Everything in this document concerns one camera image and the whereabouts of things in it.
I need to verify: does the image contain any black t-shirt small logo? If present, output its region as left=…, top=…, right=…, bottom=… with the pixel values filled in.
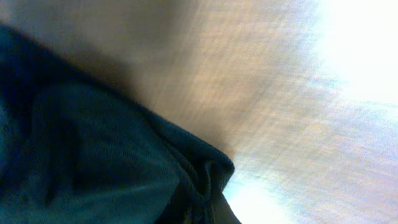
left=1, top=26, right=238, bottom=223

